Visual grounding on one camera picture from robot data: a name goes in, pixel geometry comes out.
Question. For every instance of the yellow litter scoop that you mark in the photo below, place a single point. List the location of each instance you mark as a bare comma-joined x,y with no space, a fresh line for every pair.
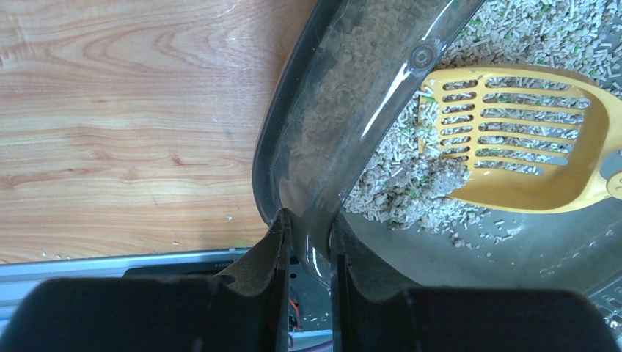
533,138

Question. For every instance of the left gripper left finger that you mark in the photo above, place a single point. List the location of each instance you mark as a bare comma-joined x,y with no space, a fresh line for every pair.
241,308

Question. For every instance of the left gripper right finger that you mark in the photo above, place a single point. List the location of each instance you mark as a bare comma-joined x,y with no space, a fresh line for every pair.
377,308

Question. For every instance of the grey litter box tray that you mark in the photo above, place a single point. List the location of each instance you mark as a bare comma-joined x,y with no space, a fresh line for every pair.
347,134

